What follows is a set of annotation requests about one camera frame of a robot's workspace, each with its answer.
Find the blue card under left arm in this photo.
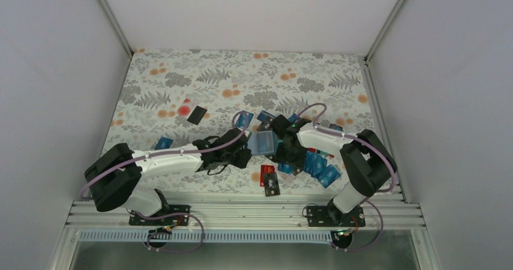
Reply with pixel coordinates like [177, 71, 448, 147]
[154, 136, 173, 150]

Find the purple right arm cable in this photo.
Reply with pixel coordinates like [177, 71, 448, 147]
[296, 102, 397, 254]

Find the blue card pile front right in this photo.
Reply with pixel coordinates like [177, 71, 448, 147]
[278, 151, 342, 188]

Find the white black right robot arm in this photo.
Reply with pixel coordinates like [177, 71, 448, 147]
[270, 115, 397, 226]

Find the blue card front left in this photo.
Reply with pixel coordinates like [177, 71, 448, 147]
[235, 111, 254, 128]

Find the black card near left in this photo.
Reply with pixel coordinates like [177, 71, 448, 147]
[187, 106, 207, 125]

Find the teal leather card holder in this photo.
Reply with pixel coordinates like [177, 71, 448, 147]
[247, 131, 278, 156]

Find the floral patterned table mat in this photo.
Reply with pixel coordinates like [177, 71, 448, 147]
[93, 48, 391, 196]

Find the red yellow logo card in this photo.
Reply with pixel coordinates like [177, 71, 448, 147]
[260, 165, 275, 187]

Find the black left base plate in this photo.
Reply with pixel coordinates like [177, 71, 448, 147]
[128, 205, 191, 227]

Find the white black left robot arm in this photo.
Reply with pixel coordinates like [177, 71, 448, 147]
[84, 128, 252, 225]

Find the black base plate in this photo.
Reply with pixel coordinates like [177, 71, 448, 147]
[128, 205, 191, 227]
[303, 204, 366, 228]

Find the white card with red circle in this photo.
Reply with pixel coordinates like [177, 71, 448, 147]
[177, 98, 196, 118]

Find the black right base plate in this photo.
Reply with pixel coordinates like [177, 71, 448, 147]
[303, 204, 366, 228]

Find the aluminium rail frame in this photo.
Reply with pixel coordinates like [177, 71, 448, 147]
[65, 192, 426, 230]

